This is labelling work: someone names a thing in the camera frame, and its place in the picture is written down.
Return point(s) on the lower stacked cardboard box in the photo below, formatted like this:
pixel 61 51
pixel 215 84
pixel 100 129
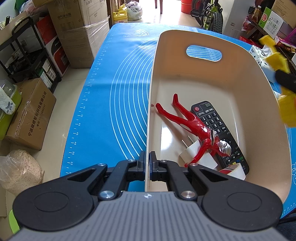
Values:
pixel 82 27

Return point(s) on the red ultraman action figure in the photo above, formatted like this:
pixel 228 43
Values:
pixel 193 124

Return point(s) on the yellow toy with red knob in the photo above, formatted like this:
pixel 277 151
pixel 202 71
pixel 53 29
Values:
pixel 286 101

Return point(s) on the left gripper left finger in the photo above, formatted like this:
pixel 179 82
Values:
pixel 117 179

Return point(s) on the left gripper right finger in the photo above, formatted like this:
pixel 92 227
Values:
pixel 173 175

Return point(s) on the white tape roll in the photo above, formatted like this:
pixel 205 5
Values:
pixel 234 170

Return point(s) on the brown cardboard box on floor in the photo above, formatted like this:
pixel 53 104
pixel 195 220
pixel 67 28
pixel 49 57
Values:
pixel 29 124

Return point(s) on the yellow oil jug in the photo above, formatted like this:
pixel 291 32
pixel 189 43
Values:
pixel 120 16

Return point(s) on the black tv remote control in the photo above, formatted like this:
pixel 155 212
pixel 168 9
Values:
pixel 211 118

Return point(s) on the green white product box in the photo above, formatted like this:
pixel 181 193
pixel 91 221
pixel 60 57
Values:
pixel 270 22

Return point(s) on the white chest freezer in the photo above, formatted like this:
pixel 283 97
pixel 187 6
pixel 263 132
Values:
pixel 234 13

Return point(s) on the black metal shelf cart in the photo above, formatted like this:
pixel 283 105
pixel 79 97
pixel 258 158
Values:
pixel 27 57

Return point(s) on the green lidded plastic container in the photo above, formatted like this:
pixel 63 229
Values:
pixel 10 101

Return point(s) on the tissue box with tissue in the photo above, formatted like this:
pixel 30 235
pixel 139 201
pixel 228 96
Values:
pixel 260 55

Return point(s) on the green black bicycle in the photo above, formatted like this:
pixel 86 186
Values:
pixel 208 14

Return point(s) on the beige plastic storage basket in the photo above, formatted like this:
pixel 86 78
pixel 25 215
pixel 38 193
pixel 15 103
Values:
pixel 199 67

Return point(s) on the bag of grain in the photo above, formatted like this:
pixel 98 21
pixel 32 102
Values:
pixel 20 171

